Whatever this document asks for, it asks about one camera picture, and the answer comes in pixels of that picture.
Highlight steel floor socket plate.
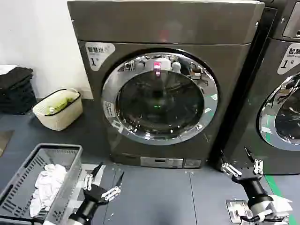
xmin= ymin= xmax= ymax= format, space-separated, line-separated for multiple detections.
xmin=225 ymin=199 xmax=253 ymax=222

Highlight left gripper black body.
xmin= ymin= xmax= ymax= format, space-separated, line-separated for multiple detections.
xmin=76 ymin=184 xmax=106 ymax=220

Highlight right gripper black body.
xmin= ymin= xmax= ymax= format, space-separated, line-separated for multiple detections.
xmin=232 ymin=165 xmax=274 ymax=208

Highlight stack of black mats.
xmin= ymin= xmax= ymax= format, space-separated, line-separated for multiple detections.
xmin=0 ymin=67 xmax=38 ymax=115

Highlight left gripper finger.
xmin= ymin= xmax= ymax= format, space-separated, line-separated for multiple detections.
xmin=82 ymin=162 xmax=104 ymax=191
xmin=102 ymin=171 xmax=125 ymax=203

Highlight white numbered label sticker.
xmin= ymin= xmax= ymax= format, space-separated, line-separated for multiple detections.
xmin=84 ymin=41 xmax=116 ymax=72
xmin=277 ymin=42 xmax=300 ymax=75

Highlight round glass dryer door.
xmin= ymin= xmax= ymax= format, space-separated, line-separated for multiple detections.
xmin=257 ymin=71 xmax=300 ymax=152
xmin=101 ymin=48 xmax=220 ymax=145

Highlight white clothes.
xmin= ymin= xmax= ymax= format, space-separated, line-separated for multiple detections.
xmin=29 ymin=163 xmax=69 ymax=218

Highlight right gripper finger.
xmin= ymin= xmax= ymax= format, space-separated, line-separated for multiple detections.
xmin=244 ymin=147 xmax=263 ymax=174
xmin=221 ymin=161 xmax=242 ymax=177

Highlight grey front-loading dryer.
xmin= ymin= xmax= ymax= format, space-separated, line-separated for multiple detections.
xmin=210 ymin=0 xmax=300 ymax=176
xmin=67 ymin=0 xmax=267 ymax=169

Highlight green clothes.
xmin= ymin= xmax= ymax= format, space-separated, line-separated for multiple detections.
xmin=45 ymin=97 xmax=76 ymax=116

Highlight grey slotted plastic basket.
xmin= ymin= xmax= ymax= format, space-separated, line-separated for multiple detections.
xmin=0 ymin=143 xmax=83 ymax=222

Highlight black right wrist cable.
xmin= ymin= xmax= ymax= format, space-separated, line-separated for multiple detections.
xmin=234 ymin=209 xmax=268 ymax=222

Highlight cream woven laundry basket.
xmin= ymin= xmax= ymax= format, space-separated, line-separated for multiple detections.
xmin=32 ymin=88 xmax=83 ymax=131

